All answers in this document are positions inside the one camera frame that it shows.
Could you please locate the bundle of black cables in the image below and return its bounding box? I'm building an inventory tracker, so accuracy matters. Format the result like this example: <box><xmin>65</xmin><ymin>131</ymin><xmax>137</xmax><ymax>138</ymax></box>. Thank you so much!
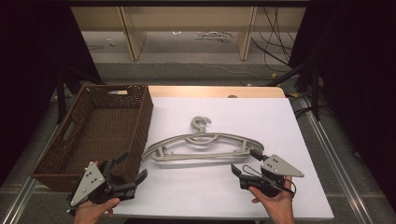
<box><xmin>251</xmin><ymin>6</ymin><xmax>301</xmax><ymax>73</ymax></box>

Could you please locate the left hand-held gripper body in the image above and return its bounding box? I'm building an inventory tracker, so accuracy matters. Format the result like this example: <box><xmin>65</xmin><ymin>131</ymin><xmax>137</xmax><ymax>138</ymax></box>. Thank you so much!
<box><xmin>68</xmin><ymin>161</ymin><xmax>138</xmax><ymax>208</ymax></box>

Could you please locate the beige wooden shelf unit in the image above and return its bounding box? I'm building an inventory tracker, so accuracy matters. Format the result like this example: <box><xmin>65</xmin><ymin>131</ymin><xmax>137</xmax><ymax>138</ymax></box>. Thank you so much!
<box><xmin>70</xmin><ymin>6</ymin><xmax>307</xmax><ymax>62</ymax></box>

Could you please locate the white table mat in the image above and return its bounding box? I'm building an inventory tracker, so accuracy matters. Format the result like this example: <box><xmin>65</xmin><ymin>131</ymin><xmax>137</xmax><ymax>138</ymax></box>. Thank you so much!
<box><xmin>111</xmin><ymin>96</ymin><xmax>334</xmax><ymax>220</ymax></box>

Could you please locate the black metal stand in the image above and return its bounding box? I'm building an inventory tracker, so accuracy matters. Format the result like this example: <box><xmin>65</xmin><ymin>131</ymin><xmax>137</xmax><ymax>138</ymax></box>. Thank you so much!
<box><xmin>266</xmin><ymin>46</ymin><xmax>322</xmax><ymax>121</ymax></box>
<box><xmin>55</xmin><ymin>64</ymin><xmax>105</xmax><ymax>125</ymax></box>

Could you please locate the person's left hand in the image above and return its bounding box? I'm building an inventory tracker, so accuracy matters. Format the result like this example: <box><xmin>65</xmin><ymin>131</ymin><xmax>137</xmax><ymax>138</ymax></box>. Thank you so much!
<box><xmin>73</xmin><ymin>198</ymin><xmax>121</xmax><ymax>224</ymax></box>

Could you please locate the person's right hand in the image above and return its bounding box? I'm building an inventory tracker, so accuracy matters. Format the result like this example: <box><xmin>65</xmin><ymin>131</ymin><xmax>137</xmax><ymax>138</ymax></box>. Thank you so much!
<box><xmin>248</xmin><ymin>175</ymin><xmax>296</xmax><ymax>224</ymax></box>

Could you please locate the dark curtain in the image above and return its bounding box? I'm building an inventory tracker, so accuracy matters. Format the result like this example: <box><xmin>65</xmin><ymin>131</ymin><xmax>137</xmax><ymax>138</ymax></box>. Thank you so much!
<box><xmin>0</xmin><ymin>0</ymin><xmax>104</xmax><ymax>188</ymax></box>
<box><xmin>289</xmin><ymin>0</ymin><xmax>396</xmax><ymax>203</ymax></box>

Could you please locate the brown woven basket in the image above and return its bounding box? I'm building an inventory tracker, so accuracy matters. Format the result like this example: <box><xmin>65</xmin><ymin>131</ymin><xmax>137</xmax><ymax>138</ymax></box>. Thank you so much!
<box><xmin>30</xmin><ymin>83</ymin><xmax>154</xmax><ymax>193</ymax></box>

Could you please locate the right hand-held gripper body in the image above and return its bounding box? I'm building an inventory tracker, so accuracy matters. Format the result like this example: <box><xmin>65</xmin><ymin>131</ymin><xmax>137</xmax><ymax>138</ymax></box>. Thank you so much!
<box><xmin>238</xmin><ymin>154</ymin><xmax>305</xmax><ymax>198</ymax></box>

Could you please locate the grey plastic clothes hanger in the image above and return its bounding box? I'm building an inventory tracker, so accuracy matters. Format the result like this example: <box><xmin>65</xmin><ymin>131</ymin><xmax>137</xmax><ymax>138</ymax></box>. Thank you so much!
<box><xmin>142</xmin><ymin>116</ymin><xmax>265</xmax><ymax>162</ymax></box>

